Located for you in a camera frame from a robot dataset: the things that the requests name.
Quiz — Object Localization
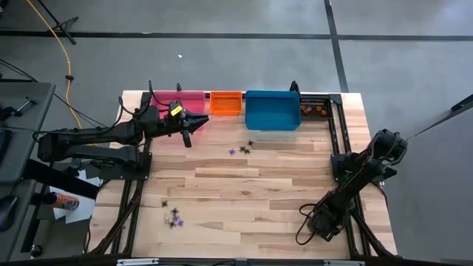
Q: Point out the orange spray can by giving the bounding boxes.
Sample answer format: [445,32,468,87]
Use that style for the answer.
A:
[42,191,81,212]

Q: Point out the blue plastic bin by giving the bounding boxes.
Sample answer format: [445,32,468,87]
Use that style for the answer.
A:
[244,89,302,132]

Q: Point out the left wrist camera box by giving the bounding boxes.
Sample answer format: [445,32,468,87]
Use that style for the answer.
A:
[168,100,185,120]

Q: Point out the pink plastic bin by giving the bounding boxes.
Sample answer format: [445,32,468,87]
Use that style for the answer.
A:
[149,90,206,132]

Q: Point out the black plastic basket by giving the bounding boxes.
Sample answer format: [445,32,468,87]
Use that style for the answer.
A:
[299,96,333,120]

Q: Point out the silver frame bracket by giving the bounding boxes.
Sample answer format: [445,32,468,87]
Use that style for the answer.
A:
[322,259,366,266]
[116,258,160,266]

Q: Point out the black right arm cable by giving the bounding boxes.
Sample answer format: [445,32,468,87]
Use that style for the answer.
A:
[294,202,319,247]

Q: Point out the black tripod stand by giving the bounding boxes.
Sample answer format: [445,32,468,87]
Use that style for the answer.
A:
[35,0,80,46]

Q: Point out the grey desk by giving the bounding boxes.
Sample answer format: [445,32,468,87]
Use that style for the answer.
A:
[0,81,56,185]

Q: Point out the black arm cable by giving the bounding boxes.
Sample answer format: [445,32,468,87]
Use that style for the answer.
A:
[294,202,319,247]
[117,79,174,123]

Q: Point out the yellow cable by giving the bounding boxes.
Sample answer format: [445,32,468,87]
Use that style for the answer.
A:
[24,0,84,129]

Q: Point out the orange plastic basket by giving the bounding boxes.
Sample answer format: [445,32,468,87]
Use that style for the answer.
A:
[209,91,244,117]

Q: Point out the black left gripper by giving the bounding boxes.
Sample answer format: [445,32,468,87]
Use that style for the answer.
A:
[142,106,210,149]

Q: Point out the white paper sheets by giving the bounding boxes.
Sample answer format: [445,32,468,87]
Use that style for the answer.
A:
[49,168,103,225]

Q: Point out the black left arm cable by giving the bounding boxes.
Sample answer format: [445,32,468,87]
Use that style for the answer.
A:
[117,79,174,123]

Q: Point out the black clamp tool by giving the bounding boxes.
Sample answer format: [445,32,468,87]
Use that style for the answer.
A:
[0,95,38,122]

